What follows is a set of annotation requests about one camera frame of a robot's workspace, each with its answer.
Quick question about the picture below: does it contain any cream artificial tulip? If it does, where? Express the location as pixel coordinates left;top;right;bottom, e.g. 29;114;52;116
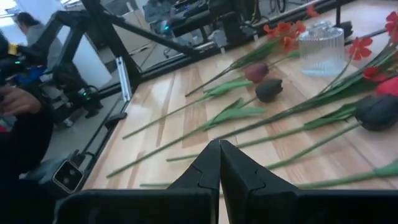
139;159;398;190

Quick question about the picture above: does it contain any pale blue chair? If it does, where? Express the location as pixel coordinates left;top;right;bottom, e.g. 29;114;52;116
18;154;68;189

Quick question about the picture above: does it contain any black table clamp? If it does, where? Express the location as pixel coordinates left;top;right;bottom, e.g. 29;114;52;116
103;111;128;131

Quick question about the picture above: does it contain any clear ribbed glass vase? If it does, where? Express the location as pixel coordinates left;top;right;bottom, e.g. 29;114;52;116
297;20;346;77

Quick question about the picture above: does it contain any orange artificial flower bunch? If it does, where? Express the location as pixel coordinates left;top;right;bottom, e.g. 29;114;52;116
214;11;398;141
185;4;320;97

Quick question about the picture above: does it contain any black device green light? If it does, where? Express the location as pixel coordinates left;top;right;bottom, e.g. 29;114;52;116
51;62;105;121

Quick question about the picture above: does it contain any person's hand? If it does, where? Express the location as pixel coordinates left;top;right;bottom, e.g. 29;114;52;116
0;86;42;118

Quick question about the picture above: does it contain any silver aluminium bracket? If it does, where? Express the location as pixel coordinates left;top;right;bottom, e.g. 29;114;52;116
116;56;134;103

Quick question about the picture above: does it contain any black artificial tulip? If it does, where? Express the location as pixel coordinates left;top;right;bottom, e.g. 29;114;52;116
266;94;398;170

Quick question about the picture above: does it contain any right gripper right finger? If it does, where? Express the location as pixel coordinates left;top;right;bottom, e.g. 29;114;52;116
220;139;300;224

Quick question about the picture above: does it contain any person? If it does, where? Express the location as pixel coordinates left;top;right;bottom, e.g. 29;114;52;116
14;11;65;71
0;29;55;224

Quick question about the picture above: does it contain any dark red artificial tulip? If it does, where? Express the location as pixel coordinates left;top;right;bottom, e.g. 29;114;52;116
122;63;270;140

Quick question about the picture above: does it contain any yellow tulip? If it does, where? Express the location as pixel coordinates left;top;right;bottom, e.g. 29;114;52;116
106;78;284;179

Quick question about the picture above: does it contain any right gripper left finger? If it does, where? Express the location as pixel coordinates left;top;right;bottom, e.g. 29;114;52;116
167;139;221;191

